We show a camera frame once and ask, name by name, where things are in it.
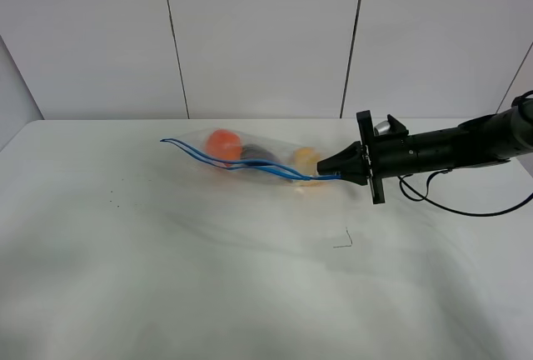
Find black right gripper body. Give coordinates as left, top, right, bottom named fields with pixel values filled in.
left=356, top=110, right=410, bottom=204

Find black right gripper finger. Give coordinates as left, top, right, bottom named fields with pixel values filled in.
left=316, top=142, right=366, bottom=175
left=339, top=180, right=370, bottom=200

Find clear zip bag blue seal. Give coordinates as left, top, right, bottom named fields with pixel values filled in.
left=160, top=127, right=340, bottom=188

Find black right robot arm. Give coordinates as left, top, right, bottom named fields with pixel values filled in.
left=316, top=92, right=532, bottom=204

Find yellow pear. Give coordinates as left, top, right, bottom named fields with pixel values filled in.
left=291, top=147, right=321, bottom=177

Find purple eggplant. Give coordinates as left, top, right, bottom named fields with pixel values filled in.
left=240, top=143, right=279, bottom=167

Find orange tomato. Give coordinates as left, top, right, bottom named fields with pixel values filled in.
left=205, top=129, right=242, bottom=162

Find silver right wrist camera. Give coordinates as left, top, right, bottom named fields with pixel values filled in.
left=374, top=121, right=392, bottom=136

